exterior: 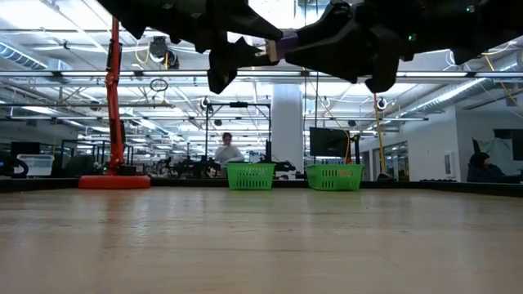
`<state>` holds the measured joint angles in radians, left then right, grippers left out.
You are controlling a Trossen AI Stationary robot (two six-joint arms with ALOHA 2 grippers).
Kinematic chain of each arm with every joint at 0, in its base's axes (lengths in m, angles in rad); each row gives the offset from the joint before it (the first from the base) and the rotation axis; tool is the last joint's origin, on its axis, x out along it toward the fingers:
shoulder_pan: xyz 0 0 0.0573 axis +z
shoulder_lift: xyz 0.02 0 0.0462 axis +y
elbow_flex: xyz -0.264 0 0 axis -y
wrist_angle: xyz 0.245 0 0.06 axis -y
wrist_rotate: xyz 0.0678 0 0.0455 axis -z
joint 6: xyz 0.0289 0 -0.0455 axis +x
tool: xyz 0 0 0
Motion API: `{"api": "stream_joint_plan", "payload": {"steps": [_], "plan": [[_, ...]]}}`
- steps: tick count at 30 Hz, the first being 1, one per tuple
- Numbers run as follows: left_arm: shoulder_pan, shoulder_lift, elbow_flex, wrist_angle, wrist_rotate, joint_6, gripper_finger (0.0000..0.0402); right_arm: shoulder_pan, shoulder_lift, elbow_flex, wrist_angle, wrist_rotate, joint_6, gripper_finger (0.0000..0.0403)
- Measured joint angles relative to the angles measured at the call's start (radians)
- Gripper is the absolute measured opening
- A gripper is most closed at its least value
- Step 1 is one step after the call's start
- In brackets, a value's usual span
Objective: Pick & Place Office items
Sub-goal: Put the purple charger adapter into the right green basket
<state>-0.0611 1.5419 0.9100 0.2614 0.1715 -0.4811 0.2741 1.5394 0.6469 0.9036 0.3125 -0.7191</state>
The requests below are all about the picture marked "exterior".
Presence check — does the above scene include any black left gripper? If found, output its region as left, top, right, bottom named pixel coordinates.
left=97, top=0, right=284, bottom=95

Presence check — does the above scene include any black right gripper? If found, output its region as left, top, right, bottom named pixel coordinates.
left=285, top=0, right=450, bottom=94

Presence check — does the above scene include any purple charger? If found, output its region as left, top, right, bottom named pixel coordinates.
left=265, top=29, right=302, bottom=62

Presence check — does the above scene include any black monitor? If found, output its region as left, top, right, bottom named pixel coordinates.
left=309, top=127, right=351, bottom=158

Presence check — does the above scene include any person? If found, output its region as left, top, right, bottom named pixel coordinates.
left=214, top=131, right=245, bottom=165
left=467, top=151, right=506, bottom=184

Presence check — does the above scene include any green plastic basket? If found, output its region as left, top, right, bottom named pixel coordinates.
left=225, top=162, right=277, bottom=191
left=305, top=163, right=364, bottom=192

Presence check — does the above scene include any red desk lamp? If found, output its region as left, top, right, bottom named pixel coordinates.
left=78, top=16, right=151, bottom=190

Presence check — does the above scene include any clear plastic storage box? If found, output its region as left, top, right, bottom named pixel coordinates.
left=16, top=154, right=56, bottom=178

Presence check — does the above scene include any black metal frame stand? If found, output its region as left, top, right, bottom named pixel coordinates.
left=203, top=101, right=274, bottom=164

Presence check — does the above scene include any black aluminium table frame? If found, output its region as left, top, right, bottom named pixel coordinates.
left=0, top=176, right=523, bottom=199

